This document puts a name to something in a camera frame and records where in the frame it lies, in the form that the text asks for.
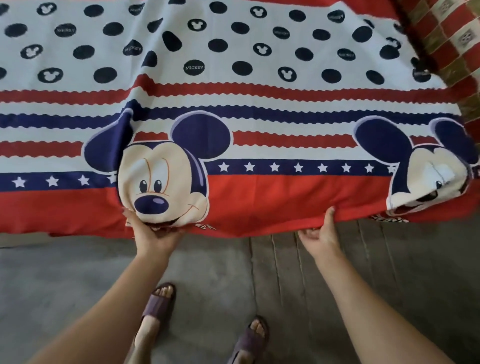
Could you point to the purple right slipper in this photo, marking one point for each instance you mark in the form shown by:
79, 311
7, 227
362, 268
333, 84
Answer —
247, 343

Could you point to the purple slipper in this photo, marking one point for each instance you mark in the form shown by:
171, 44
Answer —
247, 343
155, 305

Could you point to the person's left leg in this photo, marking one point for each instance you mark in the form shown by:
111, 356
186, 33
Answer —
146, 337

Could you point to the person's left forearm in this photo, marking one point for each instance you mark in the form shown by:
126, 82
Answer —
97, 322

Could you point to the cartoon print bed sheet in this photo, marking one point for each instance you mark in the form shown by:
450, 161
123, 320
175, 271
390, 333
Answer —
262, 97

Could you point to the person's right forearm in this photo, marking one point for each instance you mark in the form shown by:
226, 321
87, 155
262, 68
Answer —
375, 318

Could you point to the person's left hand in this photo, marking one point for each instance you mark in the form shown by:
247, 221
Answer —
153, 242

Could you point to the person's right hand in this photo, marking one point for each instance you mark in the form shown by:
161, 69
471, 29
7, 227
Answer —
322, 242

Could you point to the red checkered bed cover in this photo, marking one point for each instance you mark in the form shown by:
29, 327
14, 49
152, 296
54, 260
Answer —
450, 37

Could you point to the purple left slipper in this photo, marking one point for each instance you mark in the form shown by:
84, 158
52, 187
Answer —
155, 305

